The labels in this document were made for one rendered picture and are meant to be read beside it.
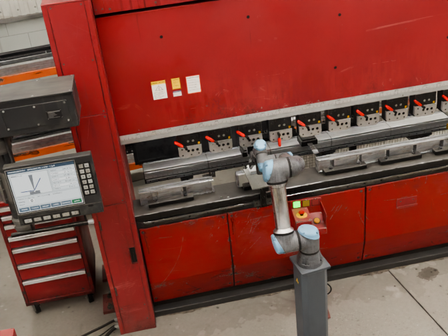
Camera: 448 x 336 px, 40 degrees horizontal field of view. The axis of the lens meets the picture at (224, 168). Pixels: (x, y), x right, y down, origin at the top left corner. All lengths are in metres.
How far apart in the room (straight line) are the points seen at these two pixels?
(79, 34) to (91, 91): 0.32
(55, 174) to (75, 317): 1.67
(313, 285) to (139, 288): 1.23
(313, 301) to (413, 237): 1.30
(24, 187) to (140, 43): 1.05
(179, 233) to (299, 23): 1.55
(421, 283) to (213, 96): 2.06
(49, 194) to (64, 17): 0.93
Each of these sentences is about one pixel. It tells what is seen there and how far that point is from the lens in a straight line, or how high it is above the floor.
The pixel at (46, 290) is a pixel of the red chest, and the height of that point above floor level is 0.23.
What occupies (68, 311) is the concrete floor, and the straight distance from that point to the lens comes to 4.76.
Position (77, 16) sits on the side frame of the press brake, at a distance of 3.36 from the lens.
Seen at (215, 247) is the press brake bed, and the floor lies 0.51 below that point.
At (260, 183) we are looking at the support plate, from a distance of 3.90.
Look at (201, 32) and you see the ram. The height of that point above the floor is 1.97.
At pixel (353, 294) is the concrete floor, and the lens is 4.55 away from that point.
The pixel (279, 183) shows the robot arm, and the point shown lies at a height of 1.30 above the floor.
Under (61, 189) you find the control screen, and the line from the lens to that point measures 3.32.
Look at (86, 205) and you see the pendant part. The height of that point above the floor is 1.30.
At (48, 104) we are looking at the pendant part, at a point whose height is 1.90.
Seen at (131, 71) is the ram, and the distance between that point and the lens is 3.67.
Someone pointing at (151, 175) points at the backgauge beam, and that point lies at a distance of 4.26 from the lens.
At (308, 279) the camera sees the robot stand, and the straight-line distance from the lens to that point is 3.55.
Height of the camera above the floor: 3.00
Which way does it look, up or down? 29 degrees down
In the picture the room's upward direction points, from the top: 6 degrees counter-clockwise
